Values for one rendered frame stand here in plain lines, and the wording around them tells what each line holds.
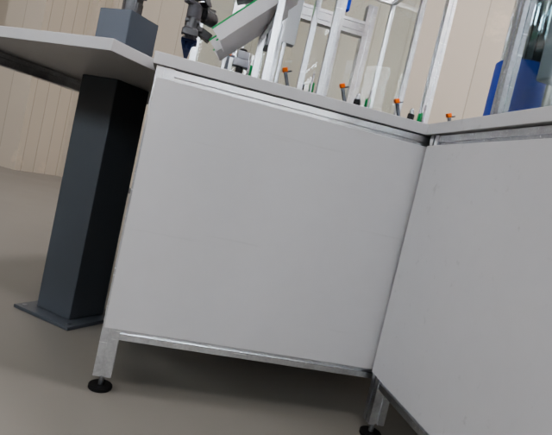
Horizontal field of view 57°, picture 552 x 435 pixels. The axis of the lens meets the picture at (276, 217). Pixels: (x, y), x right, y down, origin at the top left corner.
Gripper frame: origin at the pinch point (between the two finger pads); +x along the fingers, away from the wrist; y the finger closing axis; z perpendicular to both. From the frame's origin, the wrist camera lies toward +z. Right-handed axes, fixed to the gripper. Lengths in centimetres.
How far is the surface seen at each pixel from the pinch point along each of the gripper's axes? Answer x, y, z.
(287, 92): 19, -77, 28
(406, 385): 82, -99, 67
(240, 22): -2, -51, 15
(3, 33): 19, -55, -46
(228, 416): 104, -81, 31
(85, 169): 52, -26, -24
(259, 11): -6, -51, 19
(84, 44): 20, -73, -22
